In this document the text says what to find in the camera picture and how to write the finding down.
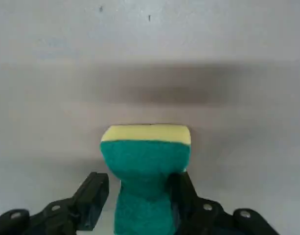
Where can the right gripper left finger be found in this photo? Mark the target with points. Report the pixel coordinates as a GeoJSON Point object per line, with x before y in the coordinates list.
{"type": "Point", "coordinates": [66, 213]}

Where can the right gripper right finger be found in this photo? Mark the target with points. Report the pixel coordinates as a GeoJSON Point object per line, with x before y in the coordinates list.
{"type": "Point", "coordinates": [203, 218]}

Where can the green and yellow sponge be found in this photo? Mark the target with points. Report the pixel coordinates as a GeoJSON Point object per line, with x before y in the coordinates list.
{"type": "Point", "coordinates": [145, 166]}

